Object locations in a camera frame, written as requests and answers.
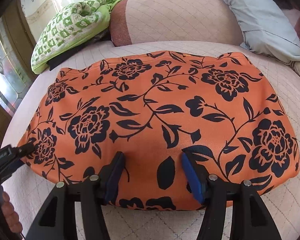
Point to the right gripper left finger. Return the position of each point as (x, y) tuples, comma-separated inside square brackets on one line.
[(56, 217)]

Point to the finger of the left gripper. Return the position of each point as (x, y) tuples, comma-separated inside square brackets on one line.
[(18, 152)]

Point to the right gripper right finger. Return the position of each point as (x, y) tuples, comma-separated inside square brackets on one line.
[(250, 216)]

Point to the orange black floral garment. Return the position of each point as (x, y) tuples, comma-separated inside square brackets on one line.
[(153, 107)]

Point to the person's left hand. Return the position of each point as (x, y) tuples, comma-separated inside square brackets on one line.
[(10, 215)]

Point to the brown wooden glass door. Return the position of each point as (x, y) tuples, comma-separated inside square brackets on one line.
[(16, 76)]

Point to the green white checkered pillow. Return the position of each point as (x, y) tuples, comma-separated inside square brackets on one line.
[(72, 26)]

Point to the pink quilted bolster cushion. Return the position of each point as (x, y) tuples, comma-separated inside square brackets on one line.
[(141, 21)]

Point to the light blue pillow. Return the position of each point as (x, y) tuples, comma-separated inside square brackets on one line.
[(266, 30)]

